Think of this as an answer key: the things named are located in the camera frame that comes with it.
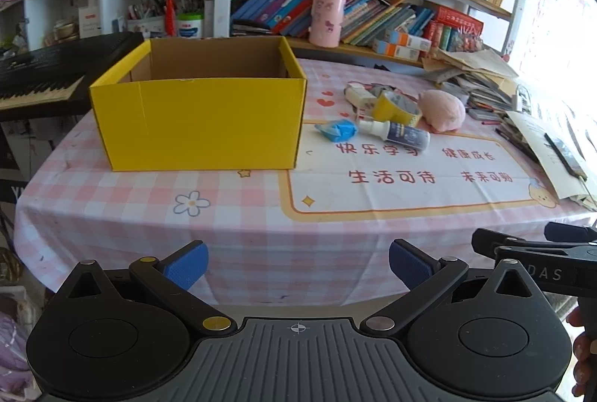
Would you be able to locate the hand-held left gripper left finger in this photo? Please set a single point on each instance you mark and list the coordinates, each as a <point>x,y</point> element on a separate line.
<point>186,269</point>

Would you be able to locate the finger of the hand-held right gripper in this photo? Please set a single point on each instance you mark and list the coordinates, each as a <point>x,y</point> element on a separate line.
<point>508,242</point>
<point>569,232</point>

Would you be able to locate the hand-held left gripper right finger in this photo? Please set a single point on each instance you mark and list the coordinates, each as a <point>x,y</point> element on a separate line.
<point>410,267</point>

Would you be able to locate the white blue spray bottle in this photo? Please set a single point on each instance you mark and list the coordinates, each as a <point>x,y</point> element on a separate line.
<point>401,134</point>

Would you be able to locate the pink plush toy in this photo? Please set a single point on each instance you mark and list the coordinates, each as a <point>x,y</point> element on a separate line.
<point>443,110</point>

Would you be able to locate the yellow cardboard box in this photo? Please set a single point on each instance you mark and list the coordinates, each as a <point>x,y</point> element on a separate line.
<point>196,122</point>

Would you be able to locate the blue packet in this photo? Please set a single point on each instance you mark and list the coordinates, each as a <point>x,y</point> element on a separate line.
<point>338,130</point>

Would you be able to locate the yellow tape roll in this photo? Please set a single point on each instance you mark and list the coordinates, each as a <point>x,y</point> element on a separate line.
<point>392,107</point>

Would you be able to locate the pink checked cloth desktop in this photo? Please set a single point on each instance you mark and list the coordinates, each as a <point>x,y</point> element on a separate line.
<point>140,215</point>

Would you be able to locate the person's right hand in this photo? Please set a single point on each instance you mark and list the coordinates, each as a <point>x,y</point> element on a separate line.
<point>586,360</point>

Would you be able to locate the black flat case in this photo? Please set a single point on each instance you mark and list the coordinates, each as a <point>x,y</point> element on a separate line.
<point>564,155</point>

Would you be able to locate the pile of papers and books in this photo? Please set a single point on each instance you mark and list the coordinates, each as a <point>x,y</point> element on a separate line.
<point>480,71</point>

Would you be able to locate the purple cloth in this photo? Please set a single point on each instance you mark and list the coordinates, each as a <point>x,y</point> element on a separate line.
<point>11,336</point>

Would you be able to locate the orange blue white carton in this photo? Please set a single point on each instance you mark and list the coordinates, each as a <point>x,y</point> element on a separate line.
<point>410,39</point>
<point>396,51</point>

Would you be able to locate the red boxed book set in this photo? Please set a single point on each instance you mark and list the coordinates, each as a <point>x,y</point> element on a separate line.
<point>454,29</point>

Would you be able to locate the white jar green lid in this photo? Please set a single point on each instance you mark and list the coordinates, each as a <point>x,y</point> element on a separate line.
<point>190,25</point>

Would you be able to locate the black electronic keyboard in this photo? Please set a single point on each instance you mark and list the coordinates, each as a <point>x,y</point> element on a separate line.
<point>37,71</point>

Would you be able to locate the pen holder with pens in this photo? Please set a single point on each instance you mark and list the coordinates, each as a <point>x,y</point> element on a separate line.
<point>142,17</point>

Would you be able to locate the red tassel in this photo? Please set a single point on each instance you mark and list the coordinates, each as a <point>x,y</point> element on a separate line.
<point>171,13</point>

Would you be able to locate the pink cartoon cup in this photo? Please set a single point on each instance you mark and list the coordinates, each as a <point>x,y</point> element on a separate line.
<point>327,17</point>

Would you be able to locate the white box red label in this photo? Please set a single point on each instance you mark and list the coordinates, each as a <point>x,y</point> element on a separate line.
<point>89,22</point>

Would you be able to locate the gold bowls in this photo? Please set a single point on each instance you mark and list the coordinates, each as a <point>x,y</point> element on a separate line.
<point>61,33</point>

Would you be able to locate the row of blue children's books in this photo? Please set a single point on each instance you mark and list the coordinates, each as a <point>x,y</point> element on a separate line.
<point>280,6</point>

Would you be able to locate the wall poster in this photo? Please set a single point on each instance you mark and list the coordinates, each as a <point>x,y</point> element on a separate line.
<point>559,19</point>

